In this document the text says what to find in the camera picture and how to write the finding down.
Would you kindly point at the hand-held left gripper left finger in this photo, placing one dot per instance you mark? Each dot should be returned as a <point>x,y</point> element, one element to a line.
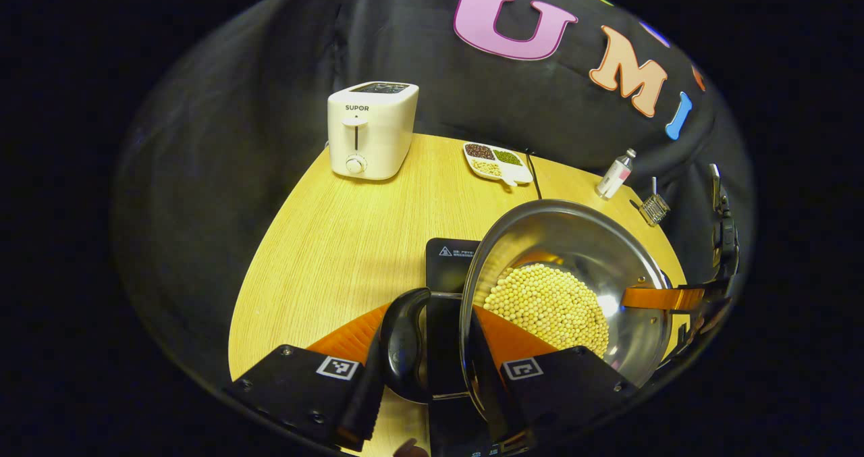
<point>361,396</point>

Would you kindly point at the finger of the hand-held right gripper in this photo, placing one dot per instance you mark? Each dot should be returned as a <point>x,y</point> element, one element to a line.
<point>665,298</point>

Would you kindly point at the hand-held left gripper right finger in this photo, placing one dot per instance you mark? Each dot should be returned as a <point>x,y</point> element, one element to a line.
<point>567,383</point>

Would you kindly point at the stainless steel pot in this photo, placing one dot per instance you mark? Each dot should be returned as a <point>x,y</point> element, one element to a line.
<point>574,234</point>

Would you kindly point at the black induction cooktop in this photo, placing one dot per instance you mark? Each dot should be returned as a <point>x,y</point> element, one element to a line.
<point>449,261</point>

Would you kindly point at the square glass cup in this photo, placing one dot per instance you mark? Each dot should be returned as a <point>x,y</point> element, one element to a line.
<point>655,208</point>

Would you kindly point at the pile of yellow soybeans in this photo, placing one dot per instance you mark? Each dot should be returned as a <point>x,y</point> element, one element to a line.
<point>547,302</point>

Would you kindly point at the clear bottle pink label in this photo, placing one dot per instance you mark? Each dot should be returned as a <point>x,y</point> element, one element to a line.
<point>614,177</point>

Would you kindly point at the white divided bean dish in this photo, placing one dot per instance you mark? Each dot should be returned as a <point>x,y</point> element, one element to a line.
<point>499,163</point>

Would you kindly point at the white toaster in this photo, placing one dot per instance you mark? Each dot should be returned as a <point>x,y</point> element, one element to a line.
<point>371,133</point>

